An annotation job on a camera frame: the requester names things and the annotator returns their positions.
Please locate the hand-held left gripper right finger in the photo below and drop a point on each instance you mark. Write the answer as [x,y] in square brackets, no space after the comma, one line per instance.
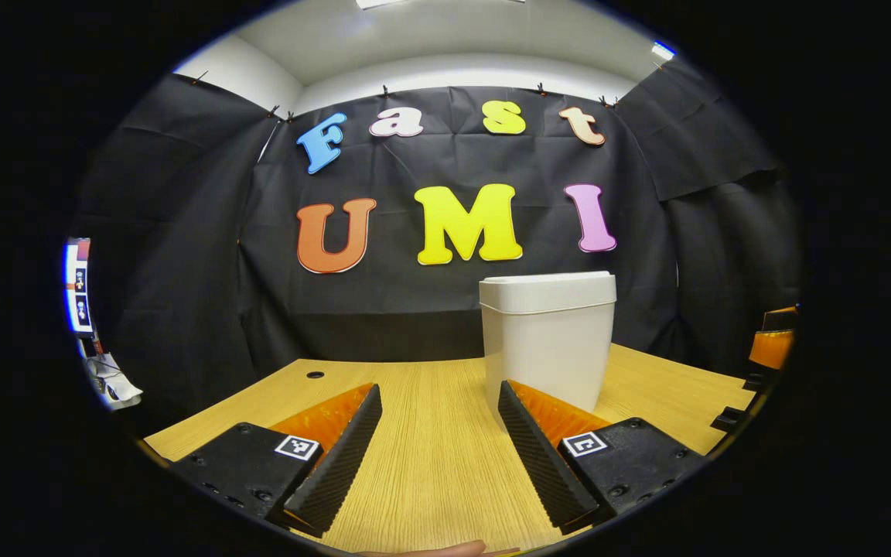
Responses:
[534,464]

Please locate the black backdrop cloth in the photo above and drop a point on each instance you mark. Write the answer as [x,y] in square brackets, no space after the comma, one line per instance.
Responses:
[182,232]

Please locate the white desktop garbage bin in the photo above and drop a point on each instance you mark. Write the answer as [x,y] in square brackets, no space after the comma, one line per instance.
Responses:
[550,340]

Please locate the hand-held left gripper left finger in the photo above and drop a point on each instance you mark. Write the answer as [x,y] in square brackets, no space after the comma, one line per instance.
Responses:
[341,464]

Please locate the ceiling light panel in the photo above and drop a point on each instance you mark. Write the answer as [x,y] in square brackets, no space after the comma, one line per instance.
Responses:
[663,51]

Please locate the white crumpled bag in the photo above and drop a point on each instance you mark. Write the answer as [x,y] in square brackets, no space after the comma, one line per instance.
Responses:
[117,387]

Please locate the wooden desktop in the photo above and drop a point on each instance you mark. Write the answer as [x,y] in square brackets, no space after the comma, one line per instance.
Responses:
[430,433]

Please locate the blue-edged wall poster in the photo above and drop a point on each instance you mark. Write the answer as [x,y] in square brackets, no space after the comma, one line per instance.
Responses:
[78,290]

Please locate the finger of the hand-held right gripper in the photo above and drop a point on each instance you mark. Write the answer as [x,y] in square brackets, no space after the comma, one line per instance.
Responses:
[780,319]
[772,350]

